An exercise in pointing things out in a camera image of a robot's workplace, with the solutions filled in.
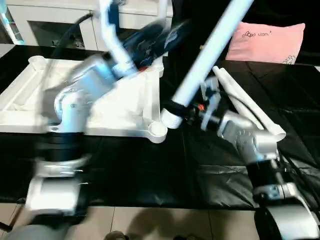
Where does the white plastic table leg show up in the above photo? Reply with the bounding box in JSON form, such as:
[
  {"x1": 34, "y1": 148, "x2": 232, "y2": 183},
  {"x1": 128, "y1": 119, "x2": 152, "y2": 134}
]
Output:
[
  {"x1": 157, "y1": 0, "x2": 174, "y2": 66},
  {"x1": 160, "y1": 0, "x2": 255, "y2": 129},
  {"x1": 216, "y1": 67, "x2": 287, "y2": 142},
  {"x1": 212, "y1": 66, "x2": 261, "y2": 126}
]

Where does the white plastic table top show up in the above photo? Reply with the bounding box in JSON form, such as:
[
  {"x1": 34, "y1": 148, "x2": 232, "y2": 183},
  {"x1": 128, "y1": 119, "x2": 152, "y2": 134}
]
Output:
[{"x1": 0, "y1": 55, "x2": 169, "y2": 145}]

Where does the black work mat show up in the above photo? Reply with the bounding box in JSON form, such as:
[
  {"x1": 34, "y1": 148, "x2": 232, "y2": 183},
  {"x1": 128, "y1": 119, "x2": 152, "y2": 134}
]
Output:
[{"x1": 0, "y1": 44, "x2": 320, "y2": 211}]

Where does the pink pillow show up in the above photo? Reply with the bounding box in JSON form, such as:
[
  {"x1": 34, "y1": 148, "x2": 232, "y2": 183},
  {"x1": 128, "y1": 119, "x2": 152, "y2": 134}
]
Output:
[{"x1": 225, "y1": 21, "x2": 306, "y2": 65}]

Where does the white glass-door cabinet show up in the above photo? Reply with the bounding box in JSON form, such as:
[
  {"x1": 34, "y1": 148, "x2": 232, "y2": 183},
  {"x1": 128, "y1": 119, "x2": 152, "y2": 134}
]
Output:
[{"x1": 0, "y1": 0, "x2": 174, "y2": 52}]

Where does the dark robot foot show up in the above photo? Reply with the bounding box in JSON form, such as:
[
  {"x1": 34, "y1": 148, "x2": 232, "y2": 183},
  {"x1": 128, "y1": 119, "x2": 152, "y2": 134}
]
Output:
[{"x1": 105, "y1": 230, "x2": 128, "y2": 240}]

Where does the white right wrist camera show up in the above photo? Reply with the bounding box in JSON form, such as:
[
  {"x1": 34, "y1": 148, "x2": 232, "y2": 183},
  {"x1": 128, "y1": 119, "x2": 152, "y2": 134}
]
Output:
[{"x1": 200, "y1": 79, "x2": 224, "y2": 112}]

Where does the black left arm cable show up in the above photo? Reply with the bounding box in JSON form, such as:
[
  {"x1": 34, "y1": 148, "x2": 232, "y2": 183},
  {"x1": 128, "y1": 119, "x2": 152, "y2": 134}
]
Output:
[{"x1": 50, "y1": 11, "x2": 97, "y2": 51}]

